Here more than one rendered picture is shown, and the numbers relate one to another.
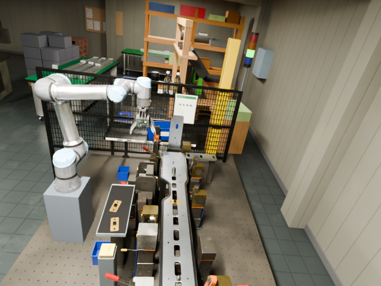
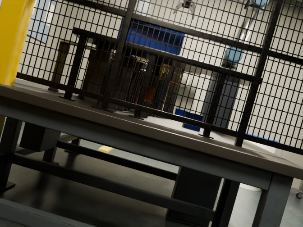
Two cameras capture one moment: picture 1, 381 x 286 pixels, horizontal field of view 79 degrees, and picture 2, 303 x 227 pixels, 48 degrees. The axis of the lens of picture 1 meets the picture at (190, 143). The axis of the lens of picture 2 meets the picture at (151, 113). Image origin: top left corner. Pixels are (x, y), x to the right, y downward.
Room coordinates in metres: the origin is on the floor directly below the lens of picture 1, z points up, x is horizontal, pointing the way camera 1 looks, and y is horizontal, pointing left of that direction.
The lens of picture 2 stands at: (3.70, 0.64, 0.80)
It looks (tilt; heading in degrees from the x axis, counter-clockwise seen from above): 2 degrees down; 189
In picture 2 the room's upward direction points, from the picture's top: 15 degrees clockwise
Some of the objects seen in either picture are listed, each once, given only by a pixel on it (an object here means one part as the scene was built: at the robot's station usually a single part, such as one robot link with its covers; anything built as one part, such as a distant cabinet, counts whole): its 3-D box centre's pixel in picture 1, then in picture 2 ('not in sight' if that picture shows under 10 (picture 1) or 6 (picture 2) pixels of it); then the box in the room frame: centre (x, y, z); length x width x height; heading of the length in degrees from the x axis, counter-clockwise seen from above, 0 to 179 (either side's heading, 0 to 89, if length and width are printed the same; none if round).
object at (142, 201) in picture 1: (140, 222); not in sight; (1.08, 0.24, 0.90); 0.05 x 0.05 x 0.40; 9
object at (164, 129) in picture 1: (163, 130); (150, 37); (2.08, 0.28, 1.09); 0.30 x 0.17 x 0.13; 107
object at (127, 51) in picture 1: (159, 64); not in sight; (8.72, 1.57, 0.47); 2.59 x 1.02 x 0.93; 95
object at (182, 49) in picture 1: (207, 84); not in sight; (4.49, -0.16, 1.04); 1.61 x 1.44 x 2.09; 9
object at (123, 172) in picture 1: (123, 173); (192, 120); (1.76, 0.58, 0.74); 0.11 x 0.10 x 0.09; 9
